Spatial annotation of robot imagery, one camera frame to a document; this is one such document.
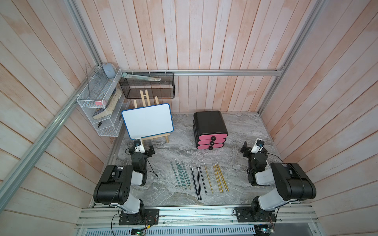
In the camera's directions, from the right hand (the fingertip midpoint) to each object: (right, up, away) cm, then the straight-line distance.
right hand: (252, 142), depth 90 cm
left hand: (-69, -1, +1) cm, 69 cm away
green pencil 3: (-44, -21, -4) cm, 49 cm away
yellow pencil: (-28, -21, -4) cm, 36 cm away
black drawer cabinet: (-27, +7, -3) cm, 29 cm away
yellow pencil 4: (-21, -21, -3) cm, 29 cm away
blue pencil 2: (-32, -23, -4) cm, 39 cm away
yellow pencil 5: (-20, -21, -3) cm, 29 cm away
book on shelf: (-88, +17, -11) cm, 90 cm away
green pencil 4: (-43, -20, -2) cm, 48 cm away
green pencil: (-49, -19, -1) cm, 52 cm away
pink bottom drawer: (-26, -4, +6) cm, 27 cm away
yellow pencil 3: (-22, -21, -3) cm, 31 cm away
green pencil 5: (-43, -17, 0) cm, 46 cm away
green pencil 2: (-45, -20, -2) cm, 49 cm away
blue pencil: (-35, -23, -5) cm, 42 cm away
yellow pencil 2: (-24, -21, -4) cm, 32 cm away
